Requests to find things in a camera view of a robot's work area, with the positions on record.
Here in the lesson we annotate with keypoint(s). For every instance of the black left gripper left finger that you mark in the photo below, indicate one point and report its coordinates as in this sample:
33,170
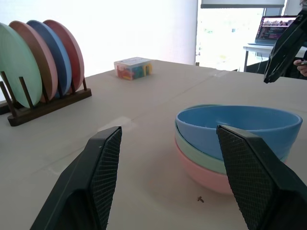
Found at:
79,182

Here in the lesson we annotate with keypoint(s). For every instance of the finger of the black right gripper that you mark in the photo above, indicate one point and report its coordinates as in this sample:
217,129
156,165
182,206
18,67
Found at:
279,52
298,45

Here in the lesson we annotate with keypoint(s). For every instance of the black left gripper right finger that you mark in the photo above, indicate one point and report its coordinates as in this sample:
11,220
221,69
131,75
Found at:
261,182

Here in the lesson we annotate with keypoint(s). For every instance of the pink bowl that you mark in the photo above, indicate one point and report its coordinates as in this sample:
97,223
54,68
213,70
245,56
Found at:
204,175

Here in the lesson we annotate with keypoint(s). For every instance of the blue bowl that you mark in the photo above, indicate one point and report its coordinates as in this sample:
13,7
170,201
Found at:
239,119

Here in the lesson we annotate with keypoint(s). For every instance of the green bowl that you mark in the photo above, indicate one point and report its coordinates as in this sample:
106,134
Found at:
196,153

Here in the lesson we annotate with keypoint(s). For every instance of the person's hand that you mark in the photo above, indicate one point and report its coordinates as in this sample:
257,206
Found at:
302,69

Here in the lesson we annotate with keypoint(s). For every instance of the white desk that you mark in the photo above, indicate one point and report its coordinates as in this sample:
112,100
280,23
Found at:
259,49

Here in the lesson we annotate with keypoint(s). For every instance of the open laptop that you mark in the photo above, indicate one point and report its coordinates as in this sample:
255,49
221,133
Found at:
271,31

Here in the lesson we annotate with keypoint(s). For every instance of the grey roller blind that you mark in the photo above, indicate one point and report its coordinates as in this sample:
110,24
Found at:
242,3

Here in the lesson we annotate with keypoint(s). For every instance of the small screw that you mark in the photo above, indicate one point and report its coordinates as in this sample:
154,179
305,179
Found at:
199,198

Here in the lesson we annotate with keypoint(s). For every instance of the dark wooden plate rack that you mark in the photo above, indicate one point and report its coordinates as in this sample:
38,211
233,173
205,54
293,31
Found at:
48,105

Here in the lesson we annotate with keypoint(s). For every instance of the clear box of colourful pieces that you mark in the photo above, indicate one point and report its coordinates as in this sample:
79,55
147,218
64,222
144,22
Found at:
133,68

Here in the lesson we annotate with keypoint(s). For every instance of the blue plate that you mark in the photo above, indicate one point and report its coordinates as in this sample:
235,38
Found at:
60,55

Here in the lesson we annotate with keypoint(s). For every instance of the red plate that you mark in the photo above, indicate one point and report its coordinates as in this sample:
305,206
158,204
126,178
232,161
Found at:
72,52

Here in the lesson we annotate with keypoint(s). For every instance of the green plate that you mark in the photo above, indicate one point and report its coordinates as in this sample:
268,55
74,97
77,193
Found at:
16,67

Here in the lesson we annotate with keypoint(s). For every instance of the pink plate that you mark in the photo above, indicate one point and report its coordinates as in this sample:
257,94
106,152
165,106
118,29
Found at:
40,55

